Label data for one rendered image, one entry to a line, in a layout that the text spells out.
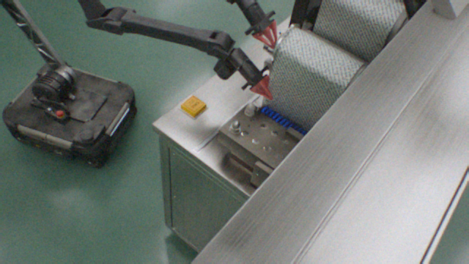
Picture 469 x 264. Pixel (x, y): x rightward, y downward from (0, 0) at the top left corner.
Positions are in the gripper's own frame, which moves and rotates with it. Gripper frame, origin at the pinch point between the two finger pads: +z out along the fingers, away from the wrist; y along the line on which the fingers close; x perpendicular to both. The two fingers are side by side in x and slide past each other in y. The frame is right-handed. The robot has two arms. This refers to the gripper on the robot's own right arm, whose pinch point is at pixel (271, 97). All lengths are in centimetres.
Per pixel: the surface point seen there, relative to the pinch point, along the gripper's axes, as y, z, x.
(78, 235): 57, -7, -123
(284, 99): 0.3, 3.2, 4.7
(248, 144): 18.1, 6.0, -2.1
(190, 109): 12.8, -15.2, -24.6
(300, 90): 0.2, 3.7, 12.9
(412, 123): 18, 20, 51
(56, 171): 41, -43, -141
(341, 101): 45, 2, 66
